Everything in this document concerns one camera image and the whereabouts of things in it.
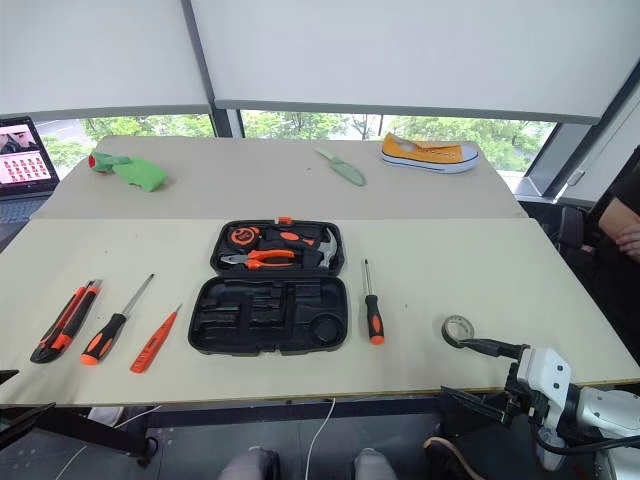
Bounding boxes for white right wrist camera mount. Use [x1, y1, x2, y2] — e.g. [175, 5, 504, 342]
[516, 346, 574, 436]

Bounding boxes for light green plastic trowel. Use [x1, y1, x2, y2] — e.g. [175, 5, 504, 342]
[314, 145, 368, 188]

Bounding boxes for orange voltage tester pen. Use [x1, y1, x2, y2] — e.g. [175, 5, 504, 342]
[129, 303, 183, 374]

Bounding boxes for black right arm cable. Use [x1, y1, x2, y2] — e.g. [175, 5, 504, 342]
[528, 413, 640, 457]

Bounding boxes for thin white cable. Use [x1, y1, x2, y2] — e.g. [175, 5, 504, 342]
[53, 404, 164, 480]

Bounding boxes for long shaft orange black screwdriver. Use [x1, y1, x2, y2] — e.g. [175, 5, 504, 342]
[79, 272, 156, 367]

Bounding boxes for black orange utility knife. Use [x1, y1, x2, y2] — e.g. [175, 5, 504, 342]
[29, 279, 104, 365]

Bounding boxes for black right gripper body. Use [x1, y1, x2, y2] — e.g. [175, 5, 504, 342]
[503, 356, 547, 426]

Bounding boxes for black table frame bar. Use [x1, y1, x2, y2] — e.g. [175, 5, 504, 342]
[0, 399, 157, 467]

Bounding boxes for yellow canvas sneaker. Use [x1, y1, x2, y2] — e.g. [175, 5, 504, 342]
[379, 131, 482, 176]

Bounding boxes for black plastic tool case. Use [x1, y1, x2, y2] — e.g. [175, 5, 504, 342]
[188, 216, 351, 358]

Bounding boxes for black electrical tape roll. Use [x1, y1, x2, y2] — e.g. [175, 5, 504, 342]
[440, 314, 477, 348]

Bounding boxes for orange handled pliers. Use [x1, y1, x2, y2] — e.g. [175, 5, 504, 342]
[219, 248, 297, 272]

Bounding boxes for orange black tape measure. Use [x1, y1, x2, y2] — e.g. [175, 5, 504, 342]
[227, 225, 259, 248]

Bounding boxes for open laptop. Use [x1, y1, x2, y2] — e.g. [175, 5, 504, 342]
[0, 116, 62, 227]

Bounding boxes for dark window mullion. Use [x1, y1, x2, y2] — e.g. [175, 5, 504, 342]
[180, 0, 247, 140]

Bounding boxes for short shaft orange black screwdriver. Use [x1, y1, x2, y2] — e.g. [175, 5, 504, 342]
[361, 258, 386, 346]

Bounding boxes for person in black shirt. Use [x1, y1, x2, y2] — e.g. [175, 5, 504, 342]
[596, 148, 640, 281]

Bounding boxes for white roller blind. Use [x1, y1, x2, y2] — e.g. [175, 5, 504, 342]
[0, 0, 212, 118]
[189, 0, 640, 126]

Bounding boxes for grey rounded shape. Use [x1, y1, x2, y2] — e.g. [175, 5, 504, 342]
[353, 446, 397, 480]
[218, 446, 282, 480]

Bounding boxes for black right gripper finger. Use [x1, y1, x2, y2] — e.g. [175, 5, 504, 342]
[439, 384, 512, 426]
[459, 337, 524, 359]

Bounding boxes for black shoe tan trim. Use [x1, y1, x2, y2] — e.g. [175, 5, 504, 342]
[423, 436, 484, 480]

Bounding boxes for green fabric toy red end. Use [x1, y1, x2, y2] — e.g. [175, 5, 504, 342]
[88, 149, 169, 193]

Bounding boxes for claw hammer black orange grip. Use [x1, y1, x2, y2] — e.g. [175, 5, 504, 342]
[263, 226, 342, 270]

